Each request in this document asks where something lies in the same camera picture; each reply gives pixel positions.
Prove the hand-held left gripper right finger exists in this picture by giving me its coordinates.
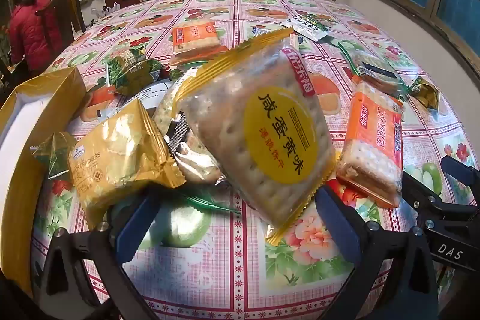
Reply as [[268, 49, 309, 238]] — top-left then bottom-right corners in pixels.
[[315, 185, 439, 320]]

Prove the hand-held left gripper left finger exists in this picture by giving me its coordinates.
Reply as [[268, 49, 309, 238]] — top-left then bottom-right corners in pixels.
[[35, 189, 162, 320]]

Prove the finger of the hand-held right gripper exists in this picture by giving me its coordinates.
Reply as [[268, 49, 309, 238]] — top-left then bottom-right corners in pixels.
[[440, 154, 480, 190], [402, 171, 480, 228]]

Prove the gold foil cracker packet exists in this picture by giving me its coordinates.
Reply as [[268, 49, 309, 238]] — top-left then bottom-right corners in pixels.
[[67, 99, 186, 217]]

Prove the green foil snack packet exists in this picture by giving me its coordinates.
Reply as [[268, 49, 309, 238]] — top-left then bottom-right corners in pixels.
[[176, 190, 241, 214]]

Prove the orange cracker packet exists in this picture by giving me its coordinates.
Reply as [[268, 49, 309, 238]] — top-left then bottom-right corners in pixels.
[[335, 80, 406, 209], [169, 20, 229, 66]]

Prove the green gold snack packet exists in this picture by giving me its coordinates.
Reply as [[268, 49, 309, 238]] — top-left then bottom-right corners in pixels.
[[407, 76, 440, 111], [105, 44, 163, 96], [30, 132, 77, 178]]

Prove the yellow label cracker packet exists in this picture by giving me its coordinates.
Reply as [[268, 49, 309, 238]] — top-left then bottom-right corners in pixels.
[[174, 25, 336, 246]]

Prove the green edged clear cracker packet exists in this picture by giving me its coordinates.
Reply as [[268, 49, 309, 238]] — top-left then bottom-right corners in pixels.
[[337, 41, 407, 101]]

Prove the gold cardboard box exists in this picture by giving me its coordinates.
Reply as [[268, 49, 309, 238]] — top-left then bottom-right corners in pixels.
[[0, 66, 88, 296]]

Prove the white green sachet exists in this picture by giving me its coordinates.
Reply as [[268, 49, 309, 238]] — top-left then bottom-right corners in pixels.
[[279, 13, 329, 42]]

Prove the white plastic bag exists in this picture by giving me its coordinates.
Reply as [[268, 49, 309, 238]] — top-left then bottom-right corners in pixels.
[[92, 3, 121, 20]]

